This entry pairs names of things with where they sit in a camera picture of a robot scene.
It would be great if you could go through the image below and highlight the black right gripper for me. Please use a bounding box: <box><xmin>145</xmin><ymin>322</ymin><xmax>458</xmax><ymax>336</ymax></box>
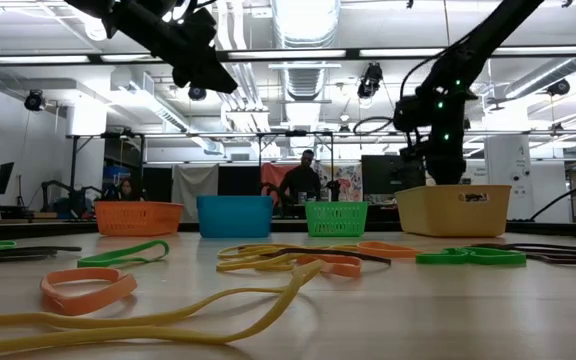
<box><xmin>401</xmin><ymin>130</ymin><xmax>469</xmax><ymax>187</ymax></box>

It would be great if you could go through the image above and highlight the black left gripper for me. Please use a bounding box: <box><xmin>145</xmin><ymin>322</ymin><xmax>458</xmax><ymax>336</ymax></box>
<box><xmin>117</xmin><ymin>4</ymin><xmax>239</xmax><ymax>95</ymax></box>

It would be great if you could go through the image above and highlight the orange rubber band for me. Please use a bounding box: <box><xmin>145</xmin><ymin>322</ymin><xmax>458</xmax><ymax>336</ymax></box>
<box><xmin>330</xmin><ymin>241</ymin><xmax>422</xmax><ymax>260</ymax></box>
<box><xmin>40</xmin><ymin>267</ymin><xmax>138</xmax><ymax>316</ymax></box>
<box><xmin>295</xmin><ymin>253</ymin><xmax>364</xmax><ymax>279</ymax></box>

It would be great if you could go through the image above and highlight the yellow rubber band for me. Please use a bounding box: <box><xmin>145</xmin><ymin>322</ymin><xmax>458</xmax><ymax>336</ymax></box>
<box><xmin>0</xmin><ymin>258</ymin><xmax>327</xmax><ymax>360</ymax></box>
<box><xmin>216</xmin><ymin>243</ymin><xmax>299</xmax><ymax>261</ymax></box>
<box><xmin>216</xmin><ymin>243</ymin><xmax>314</xmax><ymax>274</ymax></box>

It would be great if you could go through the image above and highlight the yellow plastic basket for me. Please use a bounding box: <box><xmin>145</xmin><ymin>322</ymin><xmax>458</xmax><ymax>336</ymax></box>
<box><xmin>394</xmin><ymin>184</ymin><xmax>513</xmax><ymax>238</ymax></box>

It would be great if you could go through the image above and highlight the large black screen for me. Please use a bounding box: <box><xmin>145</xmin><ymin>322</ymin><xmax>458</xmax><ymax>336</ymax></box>
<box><xmin>361</xmin><ymin>154</ymin><xmax>427</xmax><ymax>197</ymax></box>

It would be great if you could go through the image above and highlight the white machine cabinet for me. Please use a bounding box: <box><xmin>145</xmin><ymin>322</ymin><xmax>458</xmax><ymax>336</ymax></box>
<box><xmin>485</xmin><ymin>134</ymin><xmax>532</xmax><ymax>221</ymax></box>

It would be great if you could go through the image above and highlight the floral hanging cloth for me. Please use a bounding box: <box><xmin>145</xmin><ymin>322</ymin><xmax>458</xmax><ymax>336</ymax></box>
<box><xmin>317</xmin><ymin>162</ymin><xmax>364</xmax><ymax>202</ymax></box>

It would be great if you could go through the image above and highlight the green plastic basket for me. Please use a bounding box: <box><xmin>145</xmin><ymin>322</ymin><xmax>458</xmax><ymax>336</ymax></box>
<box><xmin>304</xmin><ymin>201</ymin><xmax>369</xmax><ymax>238</ymax></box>

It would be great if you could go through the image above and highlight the grey hanging cloth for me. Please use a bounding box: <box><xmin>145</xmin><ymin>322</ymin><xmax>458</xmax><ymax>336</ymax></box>
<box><xmin>171</xmin><ymin>163</ymin><xmax>219</xmax><ymax>221</ymax></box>

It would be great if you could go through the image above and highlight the person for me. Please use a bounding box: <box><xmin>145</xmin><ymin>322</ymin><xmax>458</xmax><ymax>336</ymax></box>
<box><xmin>277</xmin><ymin>148</ymin><xmax>322</xmax><ymax>206</ymax></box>
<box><xmin>115</xmin><ymin>177</ymin><xmax>142</xmax><ymax>202</ymax></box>

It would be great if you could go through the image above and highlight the red hanging cloth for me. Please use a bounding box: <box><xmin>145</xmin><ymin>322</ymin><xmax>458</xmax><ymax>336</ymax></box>
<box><xmin>260</xmin><ymin>162</ymin><xmax>294</xmax><ymax>201</ymax></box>

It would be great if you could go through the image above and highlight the blue plastic basket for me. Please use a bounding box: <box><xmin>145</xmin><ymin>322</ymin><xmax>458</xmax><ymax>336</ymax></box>
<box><xmin>196</xmin><ymin>195</ymin><xmax>275</xmax><ymax>239</ymax></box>

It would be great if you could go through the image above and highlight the orange plastic basket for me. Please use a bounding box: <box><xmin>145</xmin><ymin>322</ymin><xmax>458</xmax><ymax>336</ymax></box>
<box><xmin>93</xmin><ymin>200</ymin><xmax>185</xmax><ymax>237</ymax></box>

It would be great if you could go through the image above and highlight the black computer monitor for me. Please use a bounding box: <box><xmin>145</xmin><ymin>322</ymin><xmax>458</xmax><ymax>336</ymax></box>
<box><xmin>0</xmin><ymin>162</ymin><xmax>15</xmax><ymax>196</ymax></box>

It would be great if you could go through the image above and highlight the silver ventilation duct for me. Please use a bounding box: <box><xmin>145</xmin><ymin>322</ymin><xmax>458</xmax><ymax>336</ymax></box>
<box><xmin>271</xmin><ymin>0</ymin><xmax>342</xmax><ymax>101</ymax></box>

